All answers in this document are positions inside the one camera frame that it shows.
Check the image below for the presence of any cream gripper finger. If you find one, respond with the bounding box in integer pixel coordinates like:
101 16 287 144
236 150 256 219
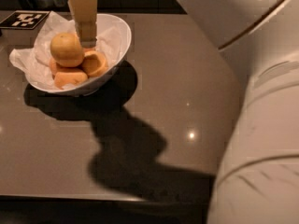
68 0 97 49

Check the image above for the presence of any yellow orange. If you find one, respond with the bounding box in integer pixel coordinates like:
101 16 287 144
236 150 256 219
50 33 84 67

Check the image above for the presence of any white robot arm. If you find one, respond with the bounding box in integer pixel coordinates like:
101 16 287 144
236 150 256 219
80 0 299 224

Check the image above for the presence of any white bowl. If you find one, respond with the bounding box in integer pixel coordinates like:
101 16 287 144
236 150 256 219
24 13 133 97

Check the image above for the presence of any back orange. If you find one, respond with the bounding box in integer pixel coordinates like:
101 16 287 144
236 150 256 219
83 47 96 52

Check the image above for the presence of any right orange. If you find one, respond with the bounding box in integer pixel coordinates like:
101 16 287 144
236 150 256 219
81 50 108 77

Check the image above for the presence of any lower left orange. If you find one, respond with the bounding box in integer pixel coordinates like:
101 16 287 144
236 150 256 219
49 58 63 77

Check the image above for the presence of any front orange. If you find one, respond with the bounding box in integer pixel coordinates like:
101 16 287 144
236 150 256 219
54 70 88 90

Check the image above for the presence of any black white fiducial marker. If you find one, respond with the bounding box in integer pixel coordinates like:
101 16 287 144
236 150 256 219
0 10 50 30

